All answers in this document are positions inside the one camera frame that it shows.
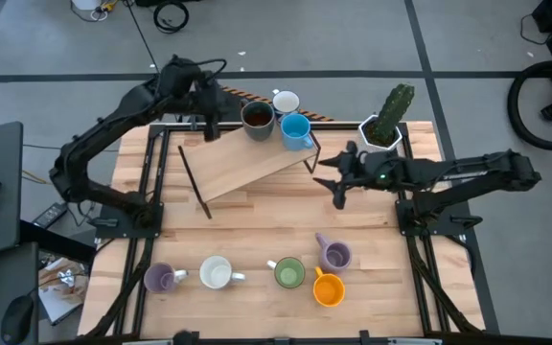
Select long black floor cable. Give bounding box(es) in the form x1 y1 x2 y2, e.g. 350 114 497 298
123 0 162 76

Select light blue faceted mug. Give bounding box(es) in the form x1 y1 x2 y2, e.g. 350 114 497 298
280 112 315 152

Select white hexagonal plant pot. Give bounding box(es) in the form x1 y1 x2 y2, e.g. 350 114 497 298
356 113 404 154

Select black aluminium table frame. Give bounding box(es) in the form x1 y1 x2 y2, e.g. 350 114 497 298
81 122 486 345

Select black power brick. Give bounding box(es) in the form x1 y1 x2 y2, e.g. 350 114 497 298
31 201 70 230

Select yellow floor cable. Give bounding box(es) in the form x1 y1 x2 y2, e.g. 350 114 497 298
20 170 55 186

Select white mug front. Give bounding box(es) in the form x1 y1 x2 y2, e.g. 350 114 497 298
198 255 247 290

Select green ribbed mug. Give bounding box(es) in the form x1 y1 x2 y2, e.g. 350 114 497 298
265 256 307 290

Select black coiled cable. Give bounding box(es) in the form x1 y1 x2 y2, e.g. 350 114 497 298
152 0 191 35

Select white mug on rack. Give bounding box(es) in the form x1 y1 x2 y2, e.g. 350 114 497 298
270 88 302 121

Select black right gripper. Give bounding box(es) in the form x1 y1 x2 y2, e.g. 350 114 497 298
312 141 387 210

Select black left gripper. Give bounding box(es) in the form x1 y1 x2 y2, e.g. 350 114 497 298
192 79 227 143

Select white bucket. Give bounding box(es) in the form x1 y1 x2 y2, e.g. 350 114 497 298
70 0 103 12

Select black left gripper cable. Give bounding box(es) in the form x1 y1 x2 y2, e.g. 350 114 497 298
187 56 229 85

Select dark grey mug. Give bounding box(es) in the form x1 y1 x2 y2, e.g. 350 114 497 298
240 99 276 143

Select cardboard box with papers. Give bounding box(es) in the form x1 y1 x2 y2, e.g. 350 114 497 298
37 256 90 328

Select yellow mug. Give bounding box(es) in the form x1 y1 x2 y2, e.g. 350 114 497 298
311 266 347 309

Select grey floor cable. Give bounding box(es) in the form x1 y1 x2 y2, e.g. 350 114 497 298
21 142 66 152

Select black orange striped mat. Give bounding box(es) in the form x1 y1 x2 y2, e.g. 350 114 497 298
220 84 334 124

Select purple mug white handle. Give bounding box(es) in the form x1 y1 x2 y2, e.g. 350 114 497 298
143 262 190 294

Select black computer mouse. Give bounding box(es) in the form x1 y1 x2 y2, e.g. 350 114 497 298
0 293 35 345

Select green cactus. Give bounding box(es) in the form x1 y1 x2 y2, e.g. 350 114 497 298
374 82 416 145

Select lilac spiral mug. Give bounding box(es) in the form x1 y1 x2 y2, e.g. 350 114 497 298
314 232 354 275

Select wooden shelf black metal legs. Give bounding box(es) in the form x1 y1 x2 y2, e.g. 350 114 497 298
177 122 323 220

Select orange vacuum cleaner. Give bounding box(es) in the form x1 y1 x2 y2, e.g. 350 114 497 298
506 59 552 152

